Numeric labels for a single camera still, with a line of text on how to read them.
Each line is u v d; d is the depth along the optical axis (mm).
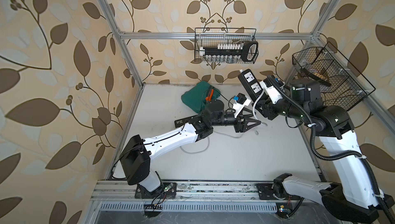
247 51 842
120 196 741
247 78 579
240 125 566
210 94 1062
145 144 444
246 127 583
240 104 555
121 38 938
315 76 738
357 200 360
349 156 351
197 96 1058
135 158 418
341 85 706
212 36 912
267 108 509
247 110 629
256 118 587
